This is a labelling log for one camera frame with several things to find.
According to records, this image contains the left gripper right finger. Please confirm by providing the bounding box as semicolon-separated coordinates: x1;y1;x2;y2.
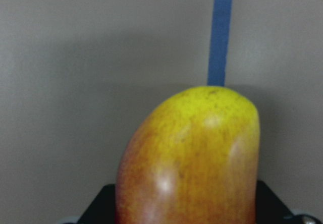
255;181;295;224

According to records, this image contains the red yellow mango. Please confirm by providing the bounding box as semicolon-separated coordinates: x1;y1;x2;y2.
116;86;260;223

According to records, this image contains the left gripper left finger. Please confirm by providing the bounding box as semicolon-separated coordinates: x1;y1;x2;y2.
78;184;116;224

